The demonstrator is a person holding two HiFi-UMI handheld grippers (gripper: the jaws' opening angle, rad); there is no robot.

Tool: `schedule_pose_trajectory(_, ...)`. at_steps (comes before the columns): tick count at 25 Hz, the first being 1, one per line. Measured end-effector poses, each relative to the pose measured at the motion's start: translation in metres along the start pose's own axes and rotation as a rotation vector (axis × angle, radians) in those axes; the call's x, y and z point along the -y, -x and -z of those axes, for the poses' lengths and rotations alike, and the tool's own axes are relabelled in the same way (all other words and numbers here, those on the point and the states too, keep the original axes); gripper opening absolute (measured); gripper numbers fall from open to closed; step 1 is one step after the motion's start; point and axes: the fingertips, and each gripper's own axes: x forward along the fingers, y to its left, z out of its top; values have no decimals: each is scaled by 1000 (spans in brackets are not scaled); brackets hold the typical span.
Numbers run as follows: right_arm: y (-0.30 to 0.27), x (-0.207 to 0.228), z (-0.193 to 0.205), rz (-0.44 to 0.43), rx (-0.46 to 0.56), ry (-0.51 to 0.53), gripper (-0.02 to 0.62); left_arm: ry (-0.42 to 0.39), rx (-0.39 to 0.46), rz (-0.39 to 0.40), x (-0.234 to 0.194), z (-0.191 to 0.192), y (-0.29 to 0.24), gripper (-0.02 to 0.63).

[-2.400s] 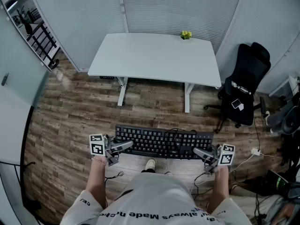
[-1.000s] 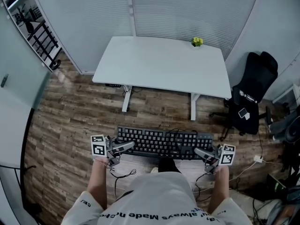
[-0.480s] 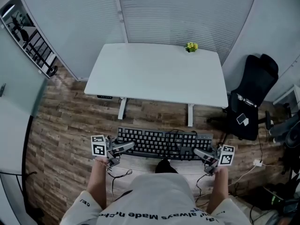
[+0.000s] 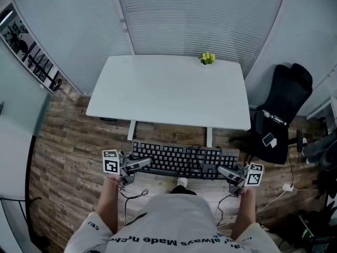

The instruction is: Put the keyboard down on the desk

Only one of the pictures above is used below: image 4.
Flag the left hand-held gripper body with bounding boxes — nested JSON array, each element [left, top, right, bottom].
[[102, 149, 138, 187]]

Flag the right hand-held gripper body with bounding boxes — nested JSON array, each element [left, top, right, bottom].
[[227, 162, 264, 198]]

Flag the black keyboard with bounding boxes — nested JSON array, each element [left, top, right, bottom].
[[131, 139, 241, 181]]

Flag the person's right forearm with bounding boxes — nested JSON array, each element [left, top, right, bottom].
[[230, 187, 257, 241]]

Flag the person's left forearm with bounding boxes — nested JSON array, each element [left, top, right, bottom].
[[95, 182, 123, 235]]

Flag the white desk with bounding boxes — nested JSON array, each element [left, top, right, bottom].
[[86, 54, 252, 148]]

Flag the person's left hand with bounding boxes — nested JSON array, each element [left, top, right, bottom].
[[106, 174, 123, 186]]

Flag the black smartphone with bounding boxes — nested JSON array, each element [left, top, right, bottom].
[[262, 132, 275, 147]]

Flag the person's black trouser leg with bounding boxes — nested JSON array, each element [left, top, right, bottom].
[[170, 186, 198, 196]]

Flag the silver metal tool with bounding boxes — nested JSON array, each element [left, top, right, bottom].
[[261, 109, 288, 127]]

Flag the person's white printed shirt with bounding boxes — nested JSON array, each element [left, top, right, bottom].
[[64, 193, 283, 253]]

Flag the black floor fan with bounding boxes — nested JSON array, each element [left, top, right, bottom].
[[302, 130, 337, 192]]

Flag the black office chair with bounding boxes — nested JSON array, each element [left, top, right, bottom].
[[228, 63, 314, 166]]

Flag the white cabinet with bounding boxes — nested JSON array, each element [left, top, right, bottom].
[[306, 96, 337, 137]]

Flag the yellow flower pot plant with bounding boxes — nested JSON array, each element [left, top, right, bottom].
[[198, 52, 216, 66]]

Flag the white window blinds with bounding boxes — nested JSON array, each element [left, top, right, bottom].
[[114, 0, 288, 79]]

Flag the white power cable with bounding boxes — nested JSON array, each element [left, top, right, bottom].
[[217, 188, 321, 228]]

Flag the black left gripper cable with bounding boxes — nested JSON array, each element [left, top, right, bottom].
[[118, 184, 150, 226]]

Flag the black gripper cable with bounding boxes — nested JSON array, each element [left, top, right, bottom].
[[118, 184, 150, 226], [215, 193, 235, 228]]

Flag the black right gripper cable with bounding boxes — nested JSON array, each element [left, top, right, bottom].
[[215, 193, 235, 228]]

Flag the framed black-and-white wall picture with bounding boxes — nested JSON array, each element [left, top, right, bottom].
[[0, 2, 63, 94]]

